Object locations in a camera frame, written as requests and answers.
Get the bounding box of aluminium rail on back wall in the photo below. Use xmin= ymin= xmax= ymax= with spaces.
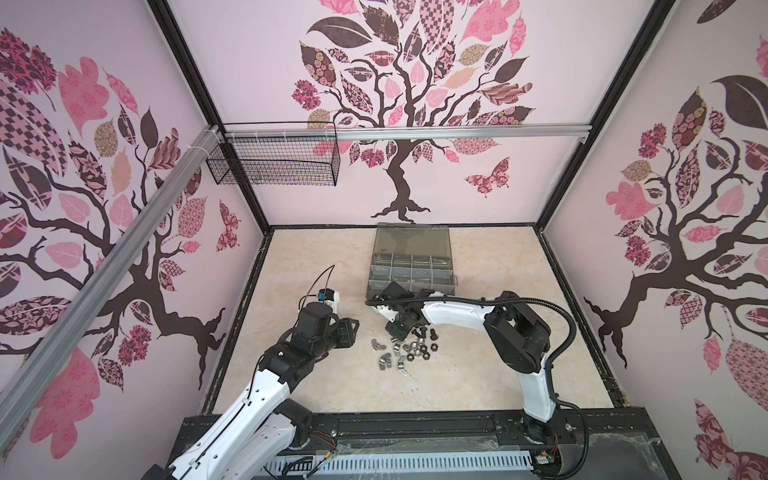
xmin=225 ymin=123 xmax=592 ymax=141

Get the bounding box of aluminium rail on wall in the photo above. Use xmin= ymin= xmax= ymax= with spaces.
xmin=225 ymin=123 xmax=592 ymax=141
xmin=1 ymin=125 xmax=220 ymax=447

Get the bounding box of black wire mesh basket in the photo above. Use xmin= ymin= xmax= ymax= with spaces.
xmin=206 ymin=120 xmax=341 ymax=187

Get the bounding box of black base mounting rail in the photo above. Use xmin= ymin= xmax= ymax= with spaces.
xmin=173 ymin=409 xmax=601 ymax=451

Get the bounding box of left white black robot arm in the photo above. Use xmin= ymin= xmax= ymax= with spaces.
xmin=143 ymin=289 xmax=359 ymax=479

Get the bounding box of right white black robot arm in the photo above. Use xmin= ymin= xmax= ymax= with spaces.
xmin=365 ymin=282 xmax=577 ymax=445

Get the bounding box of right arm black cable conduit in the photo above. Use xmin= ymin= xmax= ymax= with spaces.
xmin=365 ymin=293 xmax=592 ymax=475

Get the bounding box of white slotted cable duct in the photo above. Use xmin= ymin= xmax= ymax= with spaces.
xmin=257 ymin=451 xmax=533 ymax=479

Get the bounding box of aluminium rail on left wall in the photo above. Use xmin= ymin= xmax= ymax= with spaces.
xmin=1 ymin=125 xmax=220 ymax=447

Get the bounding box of grey plastic compartment organizer box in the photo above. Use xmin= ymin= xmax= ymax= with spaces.
xmin=366 ymin=223 xmax=457 ymax=298

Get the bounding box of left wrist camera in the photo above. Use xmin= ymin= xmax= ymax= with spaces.
xmin=316 ymin=288 xmax=340 ymax=310

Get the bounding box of silver wing nut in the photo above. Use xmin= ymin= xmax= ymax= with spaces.
xmin=378 ymin=353 xmax=392 ymax=371
xmin=397 ymin=357 xmax=412 ymax=378

